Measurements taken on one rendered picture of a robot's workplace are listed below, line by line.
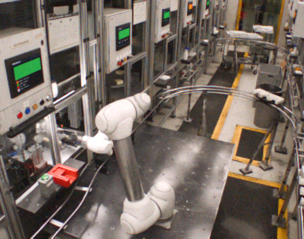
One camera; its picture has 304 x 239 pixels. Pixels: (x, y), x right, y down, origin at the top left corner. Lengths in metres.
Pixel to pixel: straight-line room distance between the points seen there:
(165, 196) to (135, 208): 0.22
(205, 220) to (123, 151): 0.79
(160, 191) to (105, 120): 0.58
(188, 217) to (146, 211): 0.42
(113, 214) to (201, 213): 0.59
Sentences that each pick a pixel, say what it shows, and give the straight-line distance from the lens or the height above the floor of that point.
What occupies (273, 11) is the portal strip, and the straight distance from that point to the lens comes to 9.81.
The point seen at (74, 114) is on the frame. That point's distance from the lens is 2.40.
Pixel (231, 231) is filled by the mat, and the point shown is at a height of 0.01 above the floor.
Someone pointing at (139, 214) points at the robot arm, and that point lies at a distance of 1.66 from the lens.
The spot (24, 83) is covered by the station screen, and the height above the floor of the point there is 1.59.
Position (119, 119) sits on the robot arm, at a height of 1.44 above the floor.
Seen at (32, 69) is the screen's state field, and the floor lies 1.64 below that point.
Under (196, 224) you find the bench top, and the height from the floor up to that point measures 0.68.
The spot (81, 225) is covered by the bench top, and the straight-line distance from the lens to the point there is 1.95.
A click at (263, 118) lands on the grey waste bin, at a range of 4.65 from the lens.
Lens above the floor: 2.11
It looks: 28 degrees down
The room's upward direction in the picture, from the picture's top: 2 degrees clockwise
